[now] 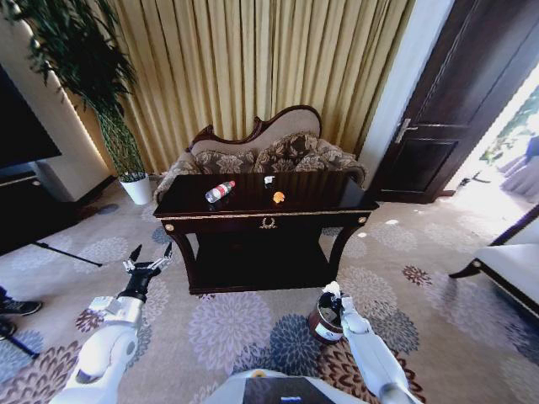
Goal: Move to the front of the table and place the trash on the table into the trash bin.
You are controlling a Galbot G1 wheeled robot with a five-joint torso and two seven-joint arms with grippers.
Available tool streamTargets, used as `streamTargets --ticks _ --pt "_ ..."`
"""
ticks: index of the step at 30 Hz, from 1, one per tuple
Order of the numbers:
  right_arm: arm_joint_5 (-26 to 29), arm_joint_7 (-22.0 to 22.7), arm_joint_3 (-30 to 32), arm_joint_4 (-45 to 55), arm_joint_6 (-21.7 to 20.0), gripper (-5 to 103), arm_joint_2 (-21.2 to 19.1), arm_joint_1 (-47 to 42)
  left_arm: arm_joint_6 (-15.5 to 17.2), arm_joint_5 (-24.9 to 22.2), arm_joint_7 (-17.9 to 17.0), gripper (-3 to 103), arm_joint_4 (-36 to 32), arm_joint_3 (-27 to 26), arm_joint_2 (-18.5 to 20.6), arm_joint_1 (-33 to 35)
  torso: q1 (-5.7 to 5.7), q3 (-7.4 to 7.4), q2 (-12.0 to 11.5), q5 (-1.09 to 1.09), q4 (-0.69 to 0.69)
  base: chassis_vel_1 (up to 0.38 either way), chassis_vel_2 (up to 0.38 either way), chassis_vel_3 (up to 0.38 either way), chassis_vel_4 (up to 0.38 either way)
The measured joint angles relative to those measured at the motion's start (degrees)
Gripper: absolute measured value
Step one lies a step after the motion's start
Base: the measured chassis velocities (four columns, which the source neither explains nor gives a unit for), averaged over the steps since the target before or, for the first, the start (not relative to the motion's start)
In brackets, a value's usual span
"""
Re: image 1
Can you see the white plant pot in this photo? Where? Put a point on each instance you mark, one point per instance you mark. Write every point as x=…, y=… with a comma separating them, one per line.
x=137, y=189

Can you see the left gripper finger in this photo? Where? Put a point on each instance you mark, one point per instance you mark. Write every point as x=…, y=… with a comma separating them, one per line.
x=162, y=258
x=134, y=256

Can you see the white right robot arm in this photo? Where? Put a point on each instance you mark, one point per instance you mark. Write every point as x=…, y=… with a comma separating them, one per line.
x=370, y=349

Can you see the black television screen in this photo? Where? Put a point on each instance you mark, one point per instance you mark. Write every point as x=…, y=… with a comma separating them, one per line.
x=21, y=126

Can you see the clear plastic water bottle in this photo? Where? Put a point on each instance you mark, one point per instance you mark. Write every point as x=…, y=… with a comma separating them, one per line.
x=220, y=192

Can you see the person's dark shoe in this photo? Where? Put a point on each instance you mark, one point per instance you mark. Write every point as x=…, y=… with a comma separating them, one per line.
x=21, y=306

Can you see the dark red trash bin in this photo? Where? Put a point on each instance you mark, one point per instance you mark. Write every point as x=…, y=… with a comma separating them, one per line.
x=323, y=331

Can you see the crumpled white black wrapper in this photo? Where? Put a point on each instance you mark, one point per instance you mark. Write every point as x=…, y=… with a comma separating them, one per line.
x=268, y=181

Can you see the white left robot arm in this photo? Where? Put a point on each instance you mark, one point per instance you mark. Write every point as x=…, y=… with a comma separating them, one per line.
x=105, y=345

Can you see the crumpled orange wrapper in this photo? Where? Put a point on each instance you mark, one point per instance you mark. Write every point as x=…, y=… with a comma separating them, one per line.
x=279, y=197

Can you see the golden pleated curtain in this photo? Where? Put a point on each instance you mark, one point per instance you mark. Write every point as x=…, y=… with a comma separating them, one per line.
x=252, y=63

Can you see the dark wooden door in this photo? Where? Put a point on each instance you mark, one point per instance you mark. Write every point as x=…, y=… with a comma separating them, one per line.
x=446, y=105

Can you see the black tripod leg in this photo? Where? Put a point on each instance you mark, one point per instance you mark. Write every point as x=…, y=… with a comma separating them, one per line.
x=69, y=254
x=19, y=344

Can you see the beige wood-framed sofa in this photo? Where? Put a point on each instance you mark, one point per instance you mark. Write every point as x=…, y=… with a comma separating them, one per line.
x=290, y=122

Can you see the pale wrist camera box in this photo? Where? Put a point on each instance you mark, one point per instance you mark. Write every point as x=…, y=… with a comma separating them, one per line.
x=332, y=288

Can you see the dark television cabinet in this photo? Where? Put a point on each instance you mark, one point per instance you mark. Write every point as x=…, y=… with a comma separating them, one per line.
x=29, y=210

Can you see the grey covered chair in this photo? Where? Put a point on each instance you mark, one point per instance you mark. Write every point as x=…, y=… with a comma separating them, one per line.
x=522, y=168

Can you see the brown floral cushion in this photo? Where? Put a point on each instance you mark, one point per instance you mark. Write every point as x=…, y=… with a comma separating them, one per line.
x=286, y=151
x=332, y=162
x=225, y=162

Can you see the dark wooden console table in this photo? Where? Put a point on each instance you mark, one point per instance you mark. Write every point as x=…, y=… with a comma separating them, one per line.
x=261, y=235

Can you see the white dark-framed bench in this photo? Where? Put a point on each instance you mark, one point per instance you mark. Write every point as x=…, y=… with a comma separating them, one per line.
x=505, y=261

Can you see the tall green potted plant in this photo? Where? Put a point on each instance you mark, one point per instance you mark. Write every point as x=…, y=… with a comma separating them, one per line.
x=84, y=63

